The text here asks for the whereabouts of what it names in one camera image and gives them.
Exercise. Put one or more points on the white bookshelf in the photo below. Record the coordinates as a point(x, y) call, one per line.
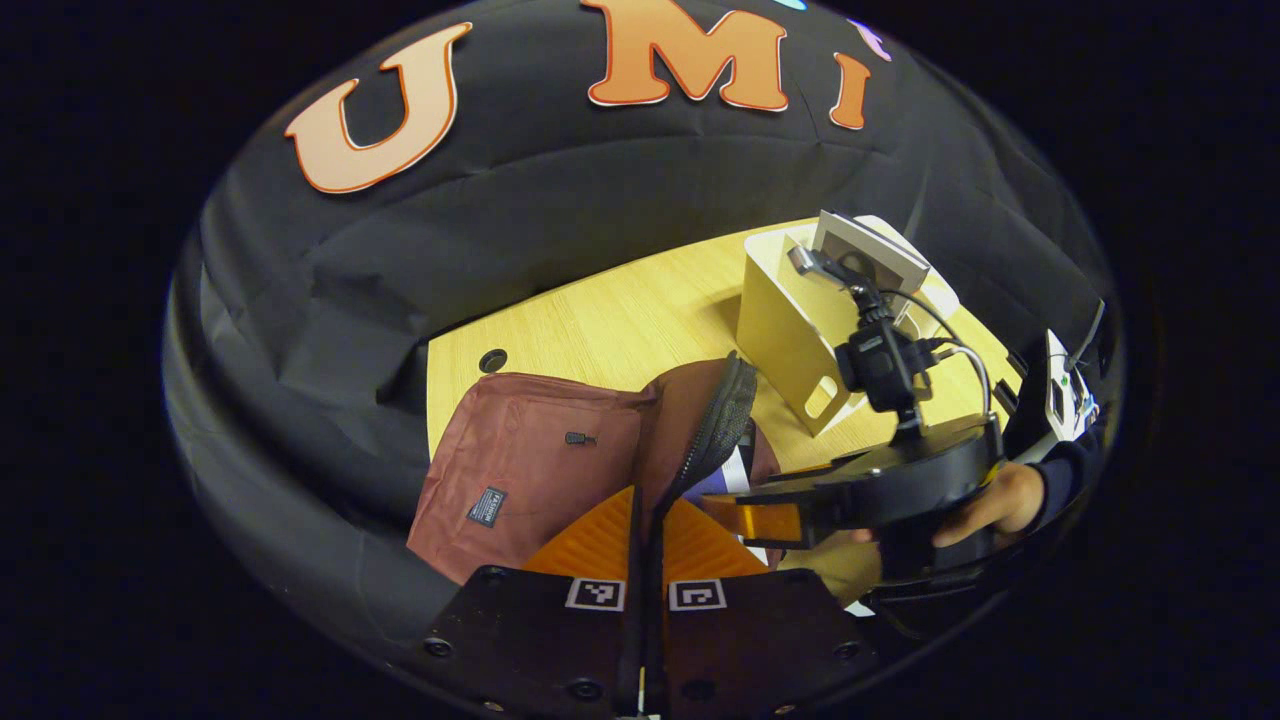
point(775, 320)

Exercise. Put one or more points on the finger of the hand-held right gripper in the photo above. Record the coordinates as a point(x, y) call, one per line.
point(770, 515)

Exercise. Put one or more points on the blue cover book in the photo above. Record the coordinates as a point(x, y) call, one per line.
point(738, 470)

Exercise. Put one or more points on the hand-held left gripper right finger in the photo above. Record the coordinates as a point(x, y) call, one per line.
point(770, 640)

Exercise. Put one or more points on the white electronic device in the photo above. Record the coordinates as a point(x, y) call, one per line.
point(1058, 390)

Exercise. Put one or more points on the portrait cover book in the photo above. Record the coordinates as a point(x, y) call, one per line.
point(870, 255)

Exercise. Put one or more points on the reddish brown schoolbag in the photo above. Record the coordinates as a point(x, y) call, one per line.
point(520, 450)

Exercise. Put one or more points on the black table grommet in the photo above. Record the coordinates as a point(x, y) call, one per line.
point(493, 361)

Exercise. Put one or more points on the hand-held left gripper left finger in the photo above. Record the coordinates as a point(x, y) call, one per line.
point(520, 640)

